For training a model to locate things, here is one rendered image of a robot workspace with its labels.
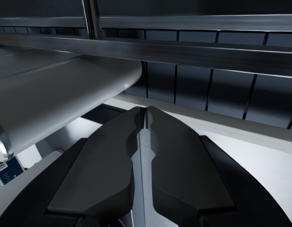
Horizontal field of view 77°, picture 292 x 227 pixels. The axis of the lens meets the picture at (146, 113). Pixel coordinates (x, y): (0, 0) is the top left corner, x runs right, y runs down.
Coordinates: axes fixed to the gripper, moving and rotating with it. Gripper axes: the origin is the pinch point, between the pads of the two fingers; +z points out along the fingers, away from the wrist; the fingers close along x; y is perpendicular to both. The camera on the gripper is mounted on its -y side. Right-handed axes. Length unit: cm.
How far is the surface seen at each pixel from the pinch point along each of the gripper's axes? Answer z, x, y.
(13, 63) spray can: 7.7, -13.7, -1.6
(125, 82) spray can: 7.4, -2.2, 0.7
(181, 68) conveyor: 8.4, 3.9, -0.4
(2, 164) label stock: 26, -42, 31
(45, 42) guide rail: 6.3, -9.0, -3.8
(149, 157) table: 16.4, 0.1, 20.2
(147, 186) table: 16.8, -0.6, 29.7
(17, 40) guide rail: 8.7, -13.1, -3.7
